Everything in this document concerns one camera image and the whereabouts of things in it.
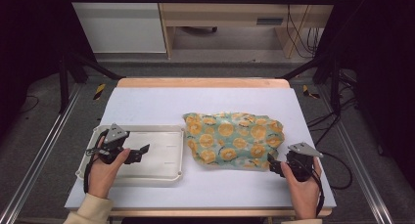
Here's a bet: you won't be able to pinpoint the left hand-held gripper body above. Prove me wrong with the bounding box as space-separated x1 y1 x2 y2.
86 122 135 165

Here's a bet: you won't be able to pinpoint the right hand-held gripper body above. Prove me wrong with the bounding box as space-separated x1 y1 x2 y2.
284 142 325 183

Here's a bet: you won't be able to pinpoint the green cloth with orange print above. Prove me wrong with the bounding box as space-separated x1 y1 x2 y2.
182 112 286 172

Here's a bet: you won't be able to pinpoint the person's right hand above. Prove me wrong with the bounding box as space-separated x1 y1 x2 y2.
280 156 323 220

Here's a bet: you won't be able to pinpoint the person's left hand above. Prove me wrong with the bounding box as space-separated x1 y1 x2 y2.
87 135 132 200

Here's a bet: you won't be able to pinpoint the white plastic tray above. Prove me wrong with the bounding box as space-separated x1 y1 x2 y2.
75 124 186 189

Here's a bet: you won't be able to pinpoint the yellow black tape strip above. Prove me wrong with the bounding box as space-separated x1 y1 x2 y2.
92 82 108 102
301 84 321 101

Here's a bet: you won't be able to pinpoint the white table board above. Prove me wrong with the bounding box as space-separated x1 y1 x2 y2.
64 86 338 209

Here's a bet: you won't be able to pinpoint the black metal stand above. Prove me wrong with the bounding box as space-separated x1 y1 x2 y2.
279 51 343 116
58 49 123 114

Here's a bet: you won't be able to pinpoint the wooden table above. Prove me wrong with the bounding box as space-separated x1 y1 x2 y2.
64 77 338 219

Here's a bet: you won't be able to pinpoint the white cabinet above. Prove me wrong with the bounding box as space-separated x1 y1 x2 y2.
66 0 167 55

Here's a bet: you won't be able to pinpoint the black curtain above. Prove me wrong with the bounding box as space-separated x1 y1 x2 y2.
312 0 415 190
0 0 96 139

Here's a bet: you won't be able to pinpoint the light wooden desk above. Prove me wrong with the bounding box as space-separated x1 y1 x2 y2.
156 0 341 60

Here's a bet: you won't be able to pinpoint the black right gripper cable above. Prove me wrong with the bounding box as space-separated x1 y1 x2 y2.
301 158 326 217

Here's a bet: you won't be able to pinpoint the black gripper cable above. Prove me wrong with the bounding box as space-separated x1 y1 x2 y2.
83 129 111 195
301 158 326 217

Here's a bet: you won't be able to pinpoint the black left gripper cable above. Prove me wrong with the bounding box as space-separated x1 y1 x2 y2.
83 129 111 195

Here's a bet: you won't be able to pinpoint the black floor cables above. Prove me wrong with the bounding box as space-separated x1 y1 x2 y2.
305 68 360 191

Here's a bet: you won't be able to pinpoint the aluminium rail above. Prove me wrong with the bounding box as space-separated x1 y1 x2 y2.
316 83 396 224
0 82 83 224

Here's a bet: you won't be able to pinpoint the thin black floor cable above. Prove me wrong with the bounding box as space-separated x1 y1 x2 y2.
19 94 41 114

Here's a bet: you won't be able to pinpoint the black hanging desk cables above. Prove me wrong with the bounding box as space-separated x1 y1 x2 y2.
283 0 323 60

